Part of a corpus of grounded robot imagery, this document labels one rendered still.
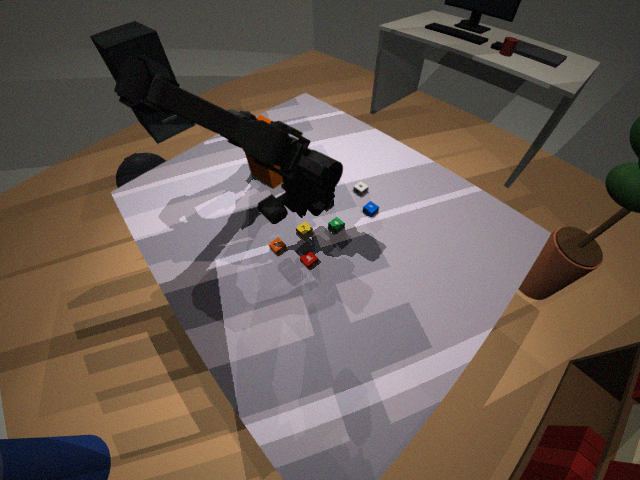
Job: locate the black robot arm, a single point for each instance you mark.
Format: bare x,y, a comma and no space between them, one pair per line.
145,85

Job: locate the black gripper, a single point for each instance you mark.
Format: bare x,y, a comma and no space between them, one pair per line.
273,208

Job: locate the green block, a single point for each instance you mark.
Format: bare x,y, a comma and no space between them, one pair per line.
336,225

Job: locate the blue block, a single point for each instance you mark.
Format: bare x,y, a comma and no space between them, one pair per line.
370,208

